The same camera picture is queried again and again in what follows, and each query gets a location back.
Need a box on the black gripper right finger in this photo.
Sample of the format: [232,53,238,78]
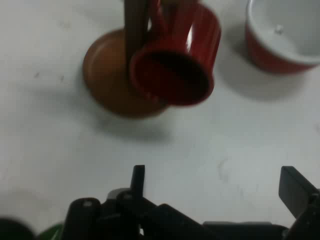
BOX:
[278,166,320,240]

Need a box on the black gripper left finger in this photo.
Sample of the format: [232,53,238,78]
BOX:
[62,164,208,240]

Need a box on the red mug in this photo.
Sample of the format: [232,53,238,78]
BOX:
[128,0,223,107]

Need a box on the dark green cup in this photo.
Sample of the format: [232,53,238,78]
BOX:
[0,216,66,240]

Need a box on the brown wooden mug tree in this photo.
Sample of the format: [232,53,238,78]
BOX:
[82,0,171,120]

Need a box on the red bowl with white inside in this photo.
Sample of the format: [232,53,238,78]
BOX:
[244,0,320,75]

